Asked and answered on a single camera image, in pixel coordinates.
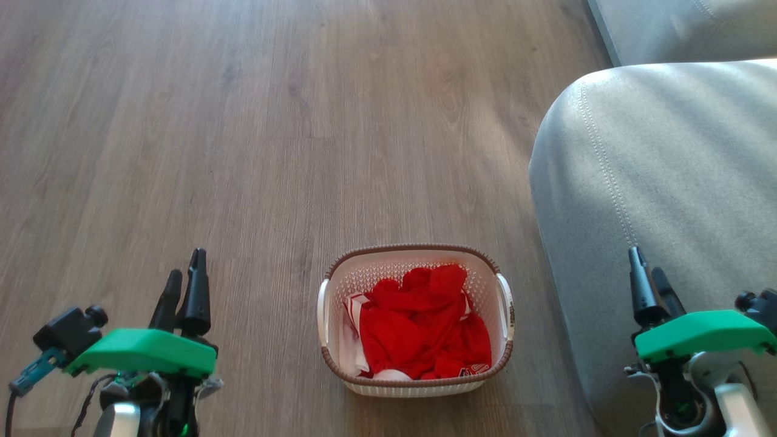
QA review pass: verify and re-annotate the white cloth with red stripe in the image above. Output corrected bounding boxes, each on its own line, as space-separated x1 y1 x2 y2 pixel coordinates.
342 292 372 374

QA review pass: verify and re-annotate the left camera black cable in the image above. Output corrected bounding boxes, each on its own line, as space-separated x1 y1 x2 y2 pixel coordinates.
4 391 19 437

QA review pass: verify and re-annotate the white laundry basket brown rim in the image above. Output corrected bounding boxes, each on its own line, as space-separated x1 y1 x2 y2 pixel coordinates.
316 243 516 399

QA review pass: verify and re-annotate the red white garment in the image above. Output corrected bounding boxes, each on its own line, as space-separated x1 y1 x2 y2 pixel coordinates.
357 263 493 381

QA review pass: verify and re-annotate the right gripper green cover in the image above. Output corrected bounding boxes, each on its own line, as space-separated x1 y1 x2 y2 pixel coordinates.
625 246 777 389

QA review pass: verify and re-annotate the grey sofa seat cushion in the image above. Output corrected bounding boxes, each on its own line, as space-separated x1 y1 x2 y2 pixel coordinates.
585 0 777 67

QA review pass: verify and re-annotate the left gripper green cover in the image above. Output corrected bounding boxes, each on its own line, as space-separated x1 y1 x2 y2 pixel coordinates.
65 248 224 399

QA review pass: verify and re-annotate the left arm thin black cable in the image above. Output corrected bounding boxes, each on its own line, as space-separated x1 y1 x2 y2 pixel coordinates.
70 374 117 437

